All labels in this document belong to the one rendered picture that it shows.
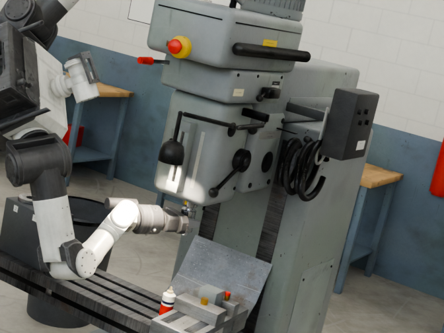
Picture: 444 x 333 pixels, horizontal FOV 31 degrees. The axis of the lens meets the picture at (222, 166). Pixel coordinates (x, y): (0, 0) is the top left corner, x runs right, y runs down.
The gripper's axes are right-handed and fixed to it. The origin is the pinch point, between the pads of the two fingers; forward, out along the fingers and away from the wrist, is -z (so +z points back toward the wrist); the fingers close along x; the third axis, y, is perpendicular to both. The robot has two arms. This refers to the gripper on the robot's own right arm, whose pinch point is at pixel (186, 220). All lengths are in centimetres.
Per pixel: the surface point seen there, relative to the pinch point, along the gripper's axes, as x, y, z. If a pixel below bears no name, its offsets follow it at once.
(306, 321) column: 5, 40, -67
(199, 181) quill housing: -9.9, -15.5, 5.5
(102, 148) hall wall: 494, 96, -233
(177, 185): -7.3, -13.0, 11.0
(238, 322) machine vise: -15.5, 27.8, -16.8
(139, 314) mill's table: 3.4, 32.6, 7.3
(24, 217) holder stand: 49, 17, 31
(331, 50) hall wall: 302, -49, -322
